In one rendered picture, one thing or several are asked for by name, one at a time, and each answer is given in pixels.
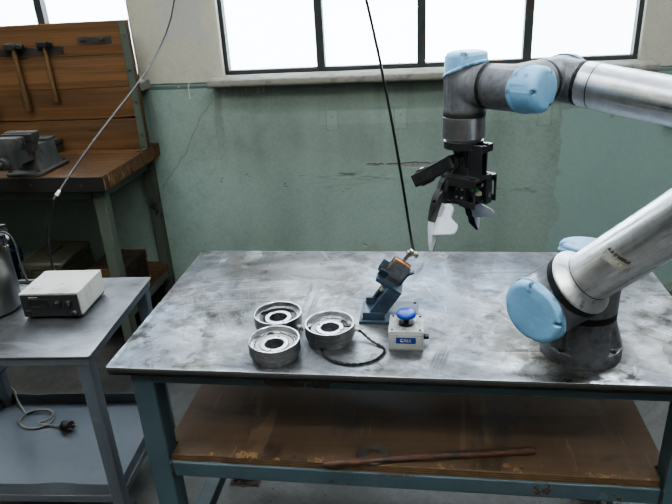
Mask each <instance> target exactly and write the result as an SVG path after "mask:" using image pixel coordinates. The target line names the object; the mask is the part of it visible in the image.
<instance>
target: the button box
mask: <svg viewBox="0 0 672 504"><path fill-rule="evenodd" d="M424 339H429V333H424V315H416V317H415V318H413V319H411V320H409V322H408V323H404V322H403V320H402V319H399V318H398V317H397V316H396V315H390V321H389V330H388V340H389V350H390V351H423V341H424Z"/></svg>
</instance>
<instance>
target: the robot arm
mask: <svg viewBox="0 0 672 504"><path fill-rule="evenodd" d="M442 79H443V122H442V137H443V138H444V148H445V149H447V150H452V151H453V153H452V154H451V155H448V156H446V157H445V158H443V159H441V160H439V161H437V162H435V163H434V164H432V165H430V166H425V167H421V168H420V169H419V170H417V171H415V174H413V175H412V176H411V178H412V180H413V183H414V185H415V187H418V186H421V185H422V187H423V186H425V185H429V184H431V182H433V181H435V178H437V177H439V176H441V178H440V179H439V181H438V185H437V188H436V190H435V192H434V194H433V196H432V199H431V203H430V208H429V215H428V245H429V251H432V252H433V250H434V247H435V244H436V242H437V236H448V235H454V234H455V233H456V232H457V230H458V225H457V224H456V223H455V222H454V221H453V219H452V215H453V212H454V207H453V205H452V204H451V203H454V204H458V205H459V206H461V207H464V208H465V212H466V215H467V216H468V221H469V223H470V224H471V225H472V226H473V227H474V228H475V229H476V230H478V229H479V220H480V219H479V217H489V216H494V211H493V210H492V209H491V208H489V207H487V206H485V205H483V204H488V203H491V200H494V201H495V200H496V183H497V173H493V172H487V157H488V152H490V151H493V143H490V142H484V139H483V138H484V137H485V121H486V109H491V110H500V111H510V112H517V113H520V114H530V113H535V114H539V113H543V112H545V111H546V110H547V109H548V107H549V106H551V105H552V103H553V101H557V102H562V103H567V104H571V105H575V106H579V107H584V108H588V109H592V110H597V111H601V112H606V113H610V114H614V115H619V116H623V117H627V118H632V119H636V120H641V121H645V122H649V123H654V124H658V125H662V126H667V127H671V128H672V75H669V74H663V73H657V72H651V71H646V70H640V69H634V68H628V67H622V66H617V65H611V64H605V63H599V62H594V61H587V60H585V59H584V58H583V57H581V56H580V55H577V54H569V53H562V54H557V55H554V56H552V57H547V58H542V59H538V60H533V61H528V62H523V63H518V64H500V63H489V59H488V52H487V51H486V50H481V49H463V50H454V51H450V52H448V53H447V54H446V56H445V60H444V75H443V76H442ZM492 180H493V181H494V193H493V194H492ZM446 203H447V204H446ZM670 261H672V188H671V189H669V190H668V191H666V192H665V193H663V194H662V195H660V196H659V197H658V198H656V199H655V200H653V201H652V202H650V203H649V204H647V205H646V206H644V207H643V208H641V209H640V210H638V211H637V212H635V213H634V214H633V215H631V216H630V217H628V218H627V219H625V220H624V221H622V222H621V223H619V224H618V225H616V226H615V227H613V228H612V229H610V230H609V231H608V232H606V233H605V234H603V235H602V236H600V237H599V238H592V237H568V238H564V239H563V240H561V241H560V244H559V247H558V254H557V255H556V256H554V257H553V258H551V259H550V260H549V261H547V262H546V263H544V264H543V265H541V266H540V267H539V268H537V269H536V270H534V271H533V272H531V273H530V274H528V275H527V276H525V277H522V278H519V279H517V280H516V281H515V283H514V284H512V285H511V286H510V288H509V289H508V291H507V294H506V309H507V312H508V315H509V317H510V319H511V321H512V323H513V324H514V326H515V327H516V328H517V329H518V330H519V331H520V332H521V333H522V334H523V335H524V336H526V337H527V338H530V339H533V340H534V341H536V342H540V348H541V350H542V352H543V353H544V354H545V356H547V357H548V358H549V359H550V360H552V361H554V362H555V363H557V364H560V365H562V366H565V367H568V368H571V369H576V370H582V371H600V370H606V369H609V368H612V367H614V366H616V365H617V364H618V363H619V362H620V361H621V358H622V352H623V343H622V339H621V335H620V331H619V326H618V322H617V316H618V310H619V303H620V296H621V290H622V289H623V288H625V287H627V286H628V285H630V284H632V283H634V282H635V281H637V280H639V279H641V278H642V277H644V276H646V275H648V274H649V273H651V272H653V271H655V270H656V269H658V268H660V267H662V266H663V265H665V264H667V263H669V262H670Z"/></svg>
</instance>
